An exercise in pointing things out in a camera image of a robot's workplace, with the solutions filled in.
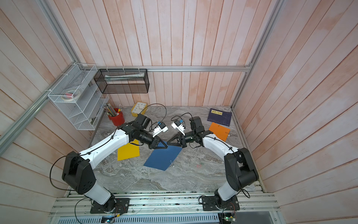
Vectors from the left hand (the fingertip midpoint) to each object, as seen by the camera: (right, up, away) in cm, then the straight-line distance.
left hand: (164, 149), depth 75 cm
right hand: (+2, +3, +1) cm, 4 cm away
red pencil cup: (-39, +16, +31) cm, 52 cm away
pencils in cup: (-42, +23, +25) cm, 54 cm away
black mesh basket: (-32, +44, +23) cm, 59 cm away
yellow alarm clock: (-26, +27, +43) cm, 57 cm away
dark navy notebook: (+43, +19, +38) cm, 60 cm away
